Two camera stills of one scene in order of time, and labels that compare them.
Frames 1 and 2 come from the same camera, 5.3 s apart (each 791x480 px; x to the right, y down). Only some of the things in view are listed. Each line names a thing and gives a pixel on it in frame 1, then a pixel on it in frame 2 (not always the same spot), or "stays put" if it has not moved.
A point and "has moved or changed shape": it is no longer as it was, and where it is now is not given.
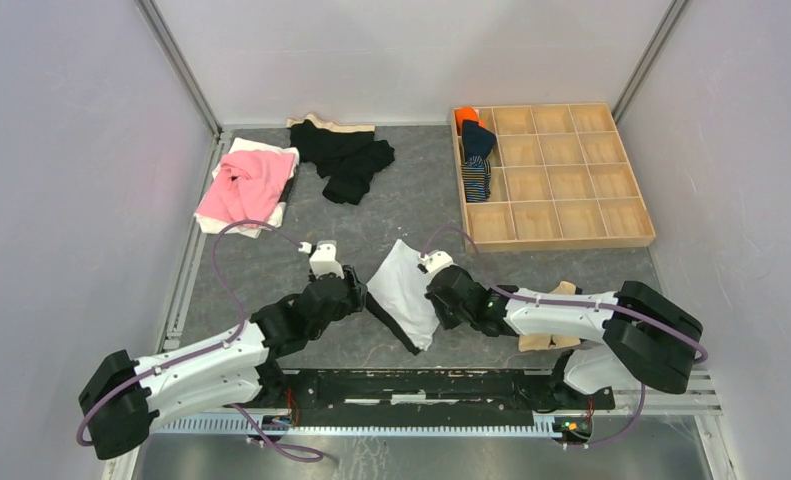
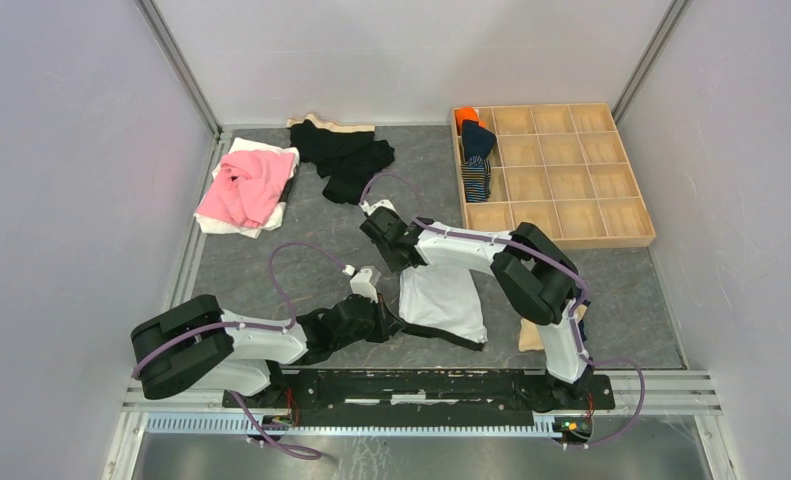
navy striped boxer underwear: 477,179 stays put
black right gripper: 446,321 -> 394,265
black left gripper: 355,298 -> 387,323
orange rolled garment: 465,113 stays put
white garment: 208,224 stays put
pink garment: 248,187 stays put
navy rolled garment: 478,141 stays put
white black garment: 399,290 has moved or changed shape
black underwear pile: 347,155 stays put
